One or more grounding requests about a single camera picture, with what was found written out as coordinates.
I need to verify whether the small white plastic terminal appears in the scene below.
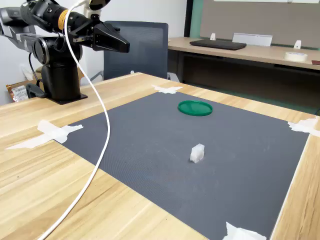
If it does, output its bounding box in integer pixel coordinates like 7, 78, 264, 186
189, 143, 206, 164

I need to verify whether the white tape piece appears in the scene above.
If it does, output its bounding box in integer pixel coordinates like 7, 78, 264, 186
151, 84, 184, 95
4, 119, 84, 151
287, 118, 320, 138
222, 221, 268, 240

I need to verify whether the white camera cable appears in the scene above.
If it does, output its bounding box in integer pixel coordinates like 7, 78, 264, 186
37, 0, 111, 240

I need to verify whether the round green lid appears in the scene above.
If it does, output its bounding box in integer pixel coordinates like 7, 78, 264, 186
177, 99, 214, 117

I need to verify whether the brown packet white label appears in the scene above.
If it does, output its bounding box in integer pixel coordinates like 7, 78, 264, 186
6, 83, 28, 103

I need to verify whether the brown cardboard box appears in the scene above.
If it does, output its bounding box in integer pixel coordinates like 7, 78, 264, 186
34, 65, 85, 88

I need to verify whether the grey partition panel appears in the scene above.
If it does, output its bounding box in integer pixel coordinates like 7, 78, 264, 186
189, 0, 320, 48

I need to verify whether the white crumpled tissue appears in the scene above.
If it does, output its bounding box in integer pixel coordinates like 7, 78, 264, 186
19, 63, 35, 81

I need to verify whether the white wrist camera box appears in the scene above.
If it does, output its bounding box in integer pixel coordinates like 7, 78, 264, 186
83, 0, 112, 19

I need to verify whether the dark grey mat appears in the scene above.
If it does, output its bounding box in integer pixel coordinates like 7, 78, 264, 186
53, 91, 311, 240

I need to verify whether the black laptop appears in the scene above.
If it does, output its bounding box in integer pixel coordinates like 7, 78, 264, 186
189, 38, 248, 51

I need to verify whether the dark blue office chair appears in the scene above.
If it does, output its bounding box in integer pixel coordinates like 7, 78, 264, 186
86, 20, 181, 85

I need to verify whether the white tape roll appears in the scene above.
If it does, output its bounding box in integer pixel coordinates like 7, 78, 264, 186
283, 51, 308, 62

